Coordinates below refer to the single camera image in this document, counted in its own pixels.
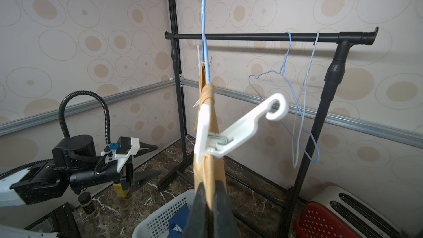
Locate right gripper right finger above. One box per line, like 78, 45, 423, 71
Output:
213, 180, 241, 238

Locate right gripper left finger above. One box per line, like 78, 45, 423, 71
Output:
182, 183, 213, 238

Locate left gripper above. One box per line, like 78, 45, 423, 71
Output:
120, 142, 161, 192

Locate dark blue t-shirt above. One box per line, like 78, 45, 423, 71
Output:
167, 210, 190, 238

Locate tan yellow t-shirt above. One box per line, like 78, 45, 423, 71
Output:
193, 62, 226, 212

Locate white clothespin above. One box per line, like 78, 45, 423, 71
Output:
206, 93, 289, 159

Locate light blue hanger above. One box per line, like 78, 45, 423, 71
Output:
247, 31, 321, 164
201, 0, 211, 84

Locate white wire hanger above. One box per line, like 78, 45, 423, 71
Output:
291, 31, 320, 169

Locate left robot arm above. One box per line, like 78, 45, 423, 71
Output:
1, 90, 161, 208

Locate yellow bottle black cap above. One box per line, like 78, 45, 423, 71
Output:
113, 184, 129, 198

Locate white plastic basket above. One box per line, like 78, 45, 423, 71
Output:
132, 189, 195, 238

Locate dark bottle black cap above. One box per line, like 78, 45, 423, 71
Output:
78, 192, 95, 215

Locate red toaster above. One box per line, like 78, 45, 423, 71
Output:
294, 186, 406, 238

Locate clear grey clothespin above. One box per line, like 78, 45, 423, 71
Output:
196, 45, 212, 69

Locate black clothes rack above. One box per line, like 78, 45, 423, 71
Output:
157, 26, 380, 238

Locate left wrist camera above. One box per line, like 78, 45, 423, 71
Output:
101, 137, 140, 173

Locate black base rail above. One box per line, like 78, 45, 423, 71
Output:
24, 202, 81, 238

